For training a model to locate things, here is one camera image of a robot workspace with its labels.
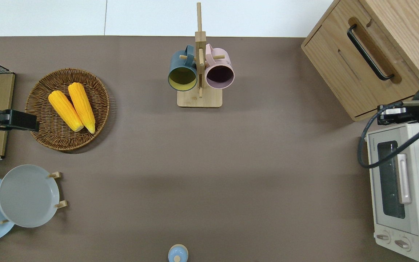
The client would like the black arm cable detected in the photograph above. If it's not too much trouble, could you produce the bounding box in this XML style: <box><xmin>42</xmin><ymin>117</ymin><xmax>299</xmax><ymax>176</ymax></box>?
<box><xmin>357</xmin><ymin>106</ymin><xmax>419</xmax><ymax>193</ymax></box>

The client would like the black drawer handle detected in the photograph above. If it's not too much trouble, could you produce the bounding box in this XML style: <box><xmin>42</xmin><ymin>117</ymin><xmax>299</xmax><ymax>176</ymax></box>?
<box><xmin>347</xmin><ymin>24</ymin><xmax>395</xmax><ymax>81</ymax></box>

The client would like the grey plate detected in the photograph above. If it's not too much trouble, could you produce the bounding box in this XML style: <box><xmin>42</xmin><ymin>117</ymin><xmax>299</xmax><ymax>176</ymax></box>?
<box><xmin>0</xmin><ymin>164</ymin><xmax>60</xmax><ymax>228</ymax></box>

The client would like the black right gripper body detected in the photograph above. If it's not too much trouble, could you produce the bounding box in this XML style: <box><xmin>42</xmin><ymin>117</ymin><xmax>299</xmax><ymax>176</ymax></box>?
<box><xmin>377</xmin><ymin>100</ymin><xmax>419</xmax><ymax>126</ymax></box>

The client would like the pink mug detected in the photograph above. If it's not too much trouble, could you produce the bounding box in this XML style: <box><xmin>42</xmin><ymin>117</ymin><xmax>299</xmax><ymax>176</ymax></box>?
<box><xmin>205</xmin><ymin>44</ymin><xmax>235</xmax><ymax>90</ymax></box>

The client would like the yellow corn cob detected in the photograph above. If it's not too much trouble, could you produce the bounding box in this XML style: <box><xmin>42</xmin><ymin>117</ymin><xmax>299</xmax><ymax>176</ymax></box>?
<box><xmin>68</xmin><ymin>82</ymin><xmax>96</xmax><ymax>134</ymax></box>
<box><xmin>48</xmin><ymin>90</ymin><xmax>84</xmax><ymax>132</ymax></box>

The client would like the wooden plate rack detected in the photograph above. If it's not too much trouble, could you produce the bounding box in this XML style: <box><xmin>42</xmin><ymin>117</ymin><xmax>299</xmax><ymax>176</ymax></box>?
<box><xmin>0</xmin><ymin>172</ymin><xmax>67</xmax><ymax>224</ymax></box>

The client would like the teal mug yellow inside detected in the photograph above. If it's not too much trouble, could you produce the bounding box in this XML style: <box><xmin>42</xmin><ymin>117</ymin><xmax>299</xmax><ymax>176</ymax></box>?
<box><xmin>168</xmin><ymin>45</ymin><xmax>198</xmax><ymax>91</ymax></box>

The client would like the brown wicker basket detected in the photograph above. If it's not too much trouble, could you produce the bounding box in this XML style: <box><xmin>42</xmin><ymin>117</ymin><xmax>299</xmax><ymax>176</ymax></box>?
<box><xmin>25</xmin><ymin>68</ymin><xmax>110</xmax><ymax>151</ymax></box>

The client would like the light wooden drawer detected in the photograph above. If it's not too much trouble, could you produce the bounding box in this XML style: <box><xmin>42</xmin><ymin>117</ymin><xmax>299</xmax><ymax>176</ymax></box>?
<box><xmin>302</xmin><ymin>0</ymin><xmax>419</xmax><ymax>120</ymax></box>

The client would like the brown table mat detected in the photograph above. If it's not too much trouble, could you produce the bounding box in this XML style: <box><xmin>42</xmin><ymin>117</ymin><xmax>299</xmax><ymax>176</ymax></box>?
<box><xmin>0</xmin><ymin>36</ymin><xmax>414</xmax><ymax>262</ymax></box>

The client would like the wooden mug rack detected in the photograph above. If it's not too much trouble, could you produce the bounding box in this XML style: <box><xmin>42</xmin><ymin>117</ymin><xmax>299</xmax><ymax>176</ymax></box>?
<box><xmin>177</xmin><ymin>2</ymin><xmax>223</xmax><ymax>108</ymax></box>

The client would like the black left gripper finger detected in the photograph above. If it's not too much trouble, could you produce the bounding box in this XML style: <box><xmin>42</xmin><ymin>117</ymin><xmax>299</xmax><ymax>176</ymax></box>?
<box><xmin>9</xmin><ymin>110</ymin><xmax>40</xmax><ymax>132</ymax></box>

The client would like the cream oven door handle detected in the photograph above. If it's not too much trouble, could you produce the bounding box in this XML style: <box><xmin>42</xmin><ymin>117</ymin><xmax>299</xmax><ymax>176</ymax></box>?
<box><xmin>397</xmin><ymin>154</ymin><xmax>412</xmax><ymax>204</ymax></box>

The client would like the light wooden cabinet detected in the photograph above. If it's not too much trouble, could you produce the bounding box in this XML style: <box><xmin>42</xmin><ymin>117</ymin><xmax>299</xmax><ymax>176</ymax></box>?
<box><xmin>355</xmin><ymin>0</ymin><xmax>419</xmax><ymax>122</ymax></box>

